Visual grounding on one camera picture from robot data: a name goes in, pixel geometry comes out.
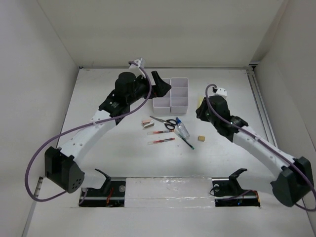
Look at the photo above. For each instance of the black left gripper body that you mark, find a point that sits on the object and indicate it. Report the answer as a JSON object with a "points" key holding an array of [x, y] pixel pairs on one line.
{"points": [[141, 90]]}

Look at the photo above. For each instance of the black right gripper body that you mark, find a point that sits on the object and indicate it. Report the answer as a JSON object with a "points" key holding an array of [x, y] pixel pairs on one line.
{"points": [[204, 114]]}

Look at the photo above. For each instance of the yellow highlighter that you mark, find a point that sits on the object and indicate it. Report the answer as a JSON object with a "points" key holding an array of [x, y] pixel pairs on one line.
{"points": [[200, 100]]}

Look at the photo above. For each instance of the clear bottle blue cap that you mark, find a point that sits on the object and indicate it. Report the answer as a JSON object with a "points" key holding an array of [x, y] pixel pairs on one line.
{"points": [[182, 129]]}

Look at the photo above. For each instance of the green gel pen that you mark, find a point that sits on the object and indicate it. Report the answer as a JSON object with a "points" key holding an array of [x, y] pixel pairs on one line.
{"points": [[183, 139]]}

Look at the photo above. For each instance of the red gel pen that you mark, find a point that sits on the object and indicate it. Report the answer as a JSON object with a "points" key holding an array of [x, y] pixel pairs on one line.
{"points": [[160, 141], [159, 132]]}

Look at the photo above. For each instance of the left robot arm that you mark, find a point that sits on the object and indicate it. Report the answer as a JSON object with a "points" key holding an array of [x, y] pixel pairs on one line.
{"points": [[62, 165]]}

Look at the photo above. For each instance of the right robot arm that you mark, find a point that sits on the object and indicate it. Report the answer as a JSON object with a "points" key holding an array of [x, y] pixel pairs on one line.
{"points": [[292, 178]]}

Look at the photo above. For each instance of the left white compartment organizer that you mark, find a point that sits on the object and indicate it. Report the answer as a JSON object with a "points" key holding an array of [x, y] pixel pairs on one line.
{"points": [[162, 105]]}

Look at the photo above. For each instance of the white compartment organizer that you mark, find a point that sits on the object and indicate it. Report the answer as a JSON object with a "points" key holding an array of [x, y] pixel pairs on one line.
{"points": [[162, 105], [179, 95]]}

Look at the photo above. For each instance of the right white compartment organizer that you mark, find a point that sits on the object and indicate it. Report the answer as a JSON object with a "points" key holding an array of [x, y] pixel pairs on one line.
{"points": [[179, 95]]}

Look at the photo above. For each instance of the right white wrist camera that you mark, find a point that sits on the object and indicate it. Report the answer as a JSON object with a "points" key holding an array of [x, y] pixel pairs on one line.
{"points": [[218, 91]]}

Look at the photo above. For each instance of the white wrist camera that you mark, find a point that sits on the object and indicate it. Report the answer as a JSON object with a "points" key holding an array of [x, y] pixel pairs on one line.
{"points": [[136, 63], [218, 91]]}

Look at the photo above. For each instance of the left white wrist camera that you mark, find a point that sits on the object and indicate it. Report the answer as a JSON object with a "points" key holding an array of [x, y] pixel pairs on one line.
{"points": [[136, 63]]}

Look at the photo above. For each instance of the black handled scissors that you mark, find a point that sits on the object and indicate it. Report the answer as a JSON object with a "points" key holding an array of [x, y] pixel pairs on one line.
{"points": [[170, 124]]}

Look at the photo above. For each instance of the aluminium frame rail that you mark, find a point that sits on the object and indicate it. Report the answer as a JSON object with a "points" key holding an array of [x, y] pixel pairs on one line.
{"points": [[260, 103]]}

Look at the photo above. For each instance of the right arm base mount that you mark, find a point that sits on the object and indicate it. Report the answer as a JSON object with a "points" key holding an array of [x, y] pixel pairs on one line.
{"points": [[228, 192]]}

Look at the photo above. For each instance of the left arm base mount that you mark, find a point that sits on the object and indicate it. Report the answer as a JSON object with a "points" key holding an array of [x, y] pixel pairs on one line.
{"points": [[104, 192]]}

